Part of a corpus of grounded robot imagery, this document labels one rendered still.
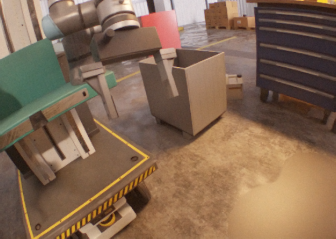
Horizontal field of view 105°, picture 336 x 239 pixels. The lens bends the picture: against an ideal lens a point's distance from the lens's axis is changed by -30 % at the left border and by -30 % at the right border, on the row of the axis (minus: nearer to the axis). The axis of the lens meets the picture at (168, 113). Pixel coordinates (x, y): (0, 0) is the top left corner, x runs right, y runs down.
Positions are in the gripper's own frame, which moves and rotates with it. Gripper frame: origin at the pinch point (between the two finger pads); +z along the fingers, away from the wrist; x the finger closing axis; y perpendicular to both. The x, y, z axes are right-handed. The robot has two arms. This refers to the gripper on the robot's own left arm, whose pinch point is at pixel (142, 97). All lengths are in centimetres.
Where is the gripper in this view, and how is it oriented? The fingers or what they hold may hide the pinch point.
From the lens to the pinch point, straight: 35.1
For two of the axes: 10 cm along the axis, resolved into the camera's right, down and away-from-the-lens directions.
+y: 5.3, -0.7, -8.5
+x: 7.9, -3.2, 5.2
